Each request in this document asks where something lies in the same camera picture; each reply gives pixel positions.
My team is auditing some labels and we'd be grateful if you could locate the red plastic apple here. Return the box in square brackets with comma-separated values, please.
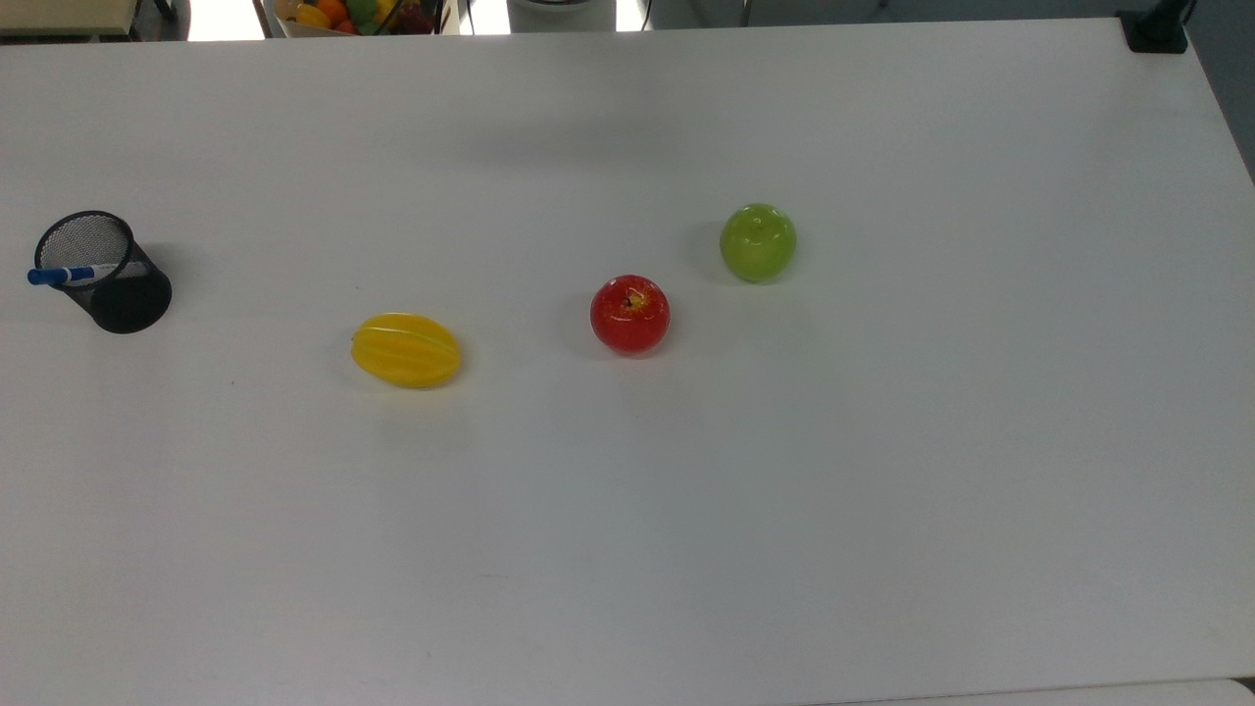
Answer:
[589, 275, 672, 356]

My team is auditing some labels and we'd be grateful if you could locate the black camera stand base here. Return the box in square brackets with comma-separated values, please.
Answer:
[1118, 0, 1199, 55]

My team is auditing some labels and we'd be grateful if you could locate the blue and white marker pen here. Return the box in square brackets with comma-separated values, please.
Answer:
[26, 262, 130, 287]

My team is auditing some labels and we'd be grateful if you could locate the black mesh pen holder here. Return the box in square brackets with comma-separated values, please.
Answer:
[34, 210, 174, 335]

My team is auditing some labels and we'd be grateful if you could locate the box of plastic fruit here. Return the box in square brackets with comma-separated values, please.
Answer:
[273, 0, 444, 38]

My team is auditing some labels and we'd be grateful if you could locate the yellow plastic starfruit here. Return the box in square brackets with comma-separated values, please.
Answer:
[351, 312, 463, 389]

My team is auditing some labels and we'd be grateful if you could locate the beige side table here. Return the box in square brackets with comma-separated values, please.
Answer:
[0, 0, 144, 40]

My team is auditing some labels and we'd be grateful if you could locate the green plastic apple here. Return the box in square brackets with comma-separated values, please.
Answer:
[720, 202, 798, 284]

